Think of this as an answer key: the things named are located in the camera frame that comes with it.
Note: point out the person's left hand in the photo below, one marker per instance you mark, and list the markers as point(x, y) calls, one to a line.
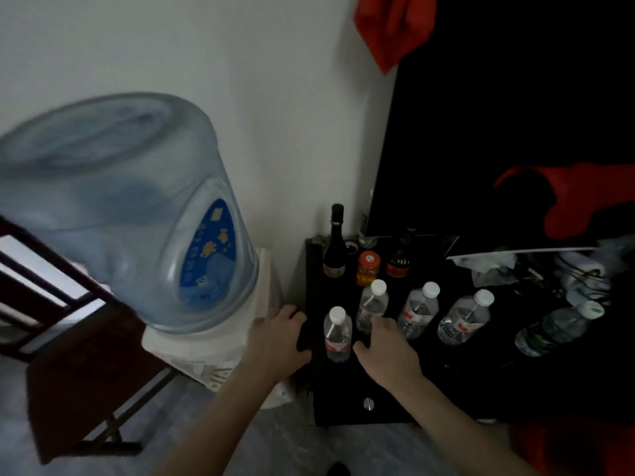
point(275, 349)

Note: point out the person's right hand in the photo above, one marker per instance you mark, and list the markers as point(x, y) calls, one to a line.
point(389, 359)

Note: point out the person's left fingers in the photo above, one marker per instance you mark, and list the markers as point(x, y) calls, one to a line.
point(290, 316)

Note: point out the person's right thumb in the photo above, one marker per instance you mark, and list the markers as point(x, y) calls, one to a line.
point(361, 352)

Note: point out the person's left forearm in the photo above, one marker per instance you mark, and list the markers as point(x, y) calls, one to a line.
point(213, 426)

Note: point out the person's right forearm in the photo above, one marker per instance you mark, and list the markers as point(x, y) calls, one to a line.
point(456, 431)

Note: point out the clear water bottle white cap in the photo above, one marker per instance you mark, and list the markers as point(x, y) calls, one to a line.
point(338, 337)
point(419, 312)
point(372, 304)
point(464, 319)

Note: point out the silver drawer knob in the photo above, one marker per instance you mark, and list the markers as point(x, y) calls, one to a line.
point(368, 404)

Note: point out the white water dispenser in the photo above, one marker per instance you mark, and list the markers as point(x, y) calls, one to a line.
point(223, 342)

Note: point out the dark wine bottle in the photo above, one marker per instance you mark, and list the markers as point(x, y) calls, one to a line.
point(335, 252)

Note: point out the orange lid jar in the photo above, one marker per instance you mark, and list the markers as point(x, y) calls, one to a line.
point(368, 270)

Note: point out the black cabinet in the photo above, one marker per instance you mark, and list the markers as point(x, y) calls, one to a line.
point(446, 371)

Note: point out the dark sauce bottle red label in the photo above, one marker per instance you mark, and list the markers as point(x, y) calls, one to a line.
point(398, 265)

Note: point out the person's black shoe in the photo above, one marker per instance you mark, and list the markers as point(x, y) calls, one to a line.
point(339, 469)

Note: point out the white crumpled tissue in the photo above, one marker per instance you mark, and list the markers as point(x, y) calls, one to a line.
point(488, 270)

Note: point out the green label water bottle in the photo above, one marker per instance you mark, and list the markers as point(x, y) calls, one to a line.
point(555, 327)

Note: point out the large blue water jug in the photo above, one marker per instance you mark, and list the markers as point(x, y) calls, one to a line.
point(124, 203)

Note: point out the dark wooden chair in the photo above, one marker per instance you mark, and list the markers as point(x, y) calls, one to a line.
point(64, 351)

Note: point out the person's red clothing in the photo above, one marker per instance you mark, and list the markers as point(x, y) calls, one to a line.
point(575, 448)

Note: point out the black television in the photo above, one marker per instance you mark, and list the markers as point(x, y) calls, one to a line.
point(496, 118)

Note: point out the red cloth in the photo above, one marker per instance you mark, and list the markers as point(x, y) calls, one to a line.
point(392, 24)

